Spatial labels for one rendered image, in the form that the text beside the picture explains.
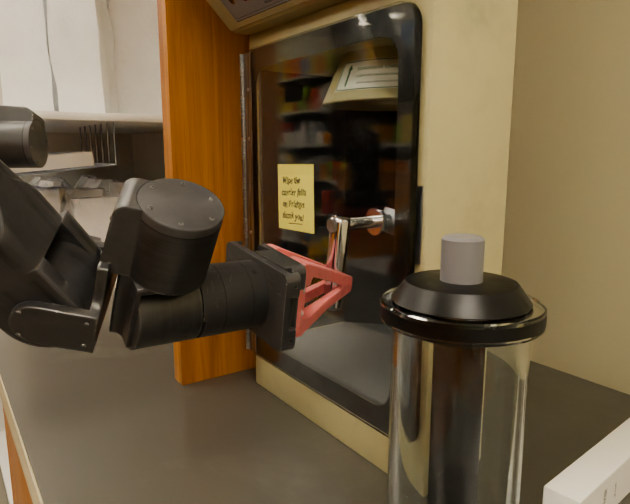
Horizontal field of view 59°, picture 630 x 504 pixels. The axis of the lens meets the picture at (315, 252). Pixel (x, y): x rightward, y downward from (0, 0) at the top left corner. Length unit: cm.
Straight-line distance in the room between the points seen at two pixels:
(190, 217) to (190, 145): 41
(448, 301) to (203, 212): 17
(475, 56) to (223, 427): 49
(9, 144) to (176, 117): 20
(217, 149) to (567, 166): 52
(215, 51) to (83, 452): 52
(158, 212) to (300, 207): 29
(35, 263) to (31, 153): 36
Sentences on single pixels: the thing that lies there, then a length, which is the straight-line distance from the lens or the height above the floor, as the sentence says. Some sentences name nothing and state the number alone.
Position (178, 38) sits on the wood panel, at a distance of 78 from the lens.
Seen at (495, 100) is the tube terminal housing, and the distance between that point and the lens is 56.
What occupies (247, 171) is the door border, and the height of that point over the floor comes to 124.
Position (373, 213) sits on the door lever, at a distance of 52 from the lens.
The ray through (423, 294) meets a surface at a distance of 36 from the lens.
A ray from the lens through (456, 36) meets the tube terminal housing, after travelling 52.
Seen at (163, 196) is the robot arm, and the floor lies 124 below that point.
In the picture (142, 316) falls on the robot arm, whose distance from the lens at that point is 40.
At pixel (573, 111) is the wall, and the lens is 92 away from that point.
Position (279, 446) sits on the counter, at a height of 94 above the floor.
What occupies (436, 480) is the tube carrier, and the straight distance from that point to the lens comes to 39.
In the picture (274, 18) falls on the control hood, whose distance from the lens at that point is 67.
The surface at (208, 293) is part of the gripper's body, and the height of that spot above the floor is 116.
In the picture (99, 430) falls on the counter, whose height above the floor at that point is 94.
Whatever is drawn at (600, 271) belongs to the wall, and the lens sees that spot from 90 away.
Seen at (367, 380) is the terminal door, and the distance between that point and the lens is 58.
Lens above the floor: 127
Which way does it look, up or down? 10 degrees down
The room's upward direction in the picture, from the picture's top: straight up
